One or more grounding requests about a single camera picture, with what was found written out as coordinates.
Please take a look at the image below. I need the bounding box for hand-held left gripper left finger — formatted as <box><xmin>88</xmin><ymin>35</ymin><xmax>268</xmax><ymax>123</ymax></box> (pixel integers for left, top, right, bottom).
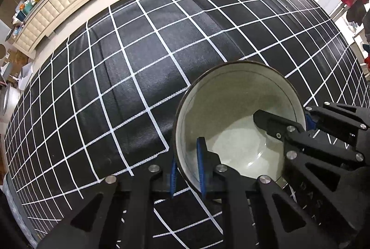
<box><xmin>37</xmin><ymin>159</ymin><xmax>178</xmax><ymax>249</ymax></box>

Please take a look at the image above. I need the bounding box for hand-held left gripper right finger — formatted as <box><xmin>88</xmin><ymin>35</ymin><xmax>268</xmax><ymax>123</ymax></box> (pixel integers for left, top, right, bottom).
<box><xmin>196</xmin><ymin>137</ymin><xmax>339</xmax><ymax>249</ymax></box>

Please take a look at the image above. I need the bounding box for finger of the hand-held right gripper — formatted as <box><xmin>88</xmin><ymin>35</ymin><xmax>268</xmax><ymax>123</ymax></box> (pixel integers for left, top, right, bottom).
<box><xmin>253</xmin><ymin>109</ymin><xmax>365</xmax><ymax>168</ymax></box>
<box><xmin>303</xmin><ymin>103</ymin><xmax>370</xmax><ymax>145</ymax></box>

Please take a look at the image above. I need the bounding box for white bowl with dark rim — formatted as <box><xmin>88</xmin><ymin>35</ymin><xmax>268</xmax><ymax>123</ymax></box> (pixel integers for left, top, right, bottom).
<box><xmin>174</xmin><ymin>62</ymin><xmax>307</xmax><ymax>190</ymax></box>

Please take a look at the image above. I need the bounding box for dark hanging garment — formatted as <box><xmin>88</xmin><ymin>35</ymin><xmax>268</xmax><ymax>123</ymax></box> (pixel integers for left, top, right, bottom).
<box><xmin>345</xmin><ymin>2</ymin><xmax>367</xmax><ymax>25</ymax></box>

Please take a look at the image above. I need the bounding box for black white checked tablecloth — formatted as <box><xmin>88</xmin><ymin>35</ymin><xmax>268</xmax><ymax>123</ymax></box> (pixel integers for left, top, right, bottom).
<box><xmin>4</xmin><ymin>0</ymin><xmax>370</xmax><ymax>249</ymax></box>

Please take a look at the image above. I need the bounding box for white round bin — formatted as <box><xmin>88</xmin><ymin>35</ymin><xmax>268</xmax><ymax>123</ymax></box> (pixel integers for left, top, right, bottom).
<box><xmin>0</xmin><ymin>84</ymin><xmax>21</xmax><ymax>122</ymax></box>

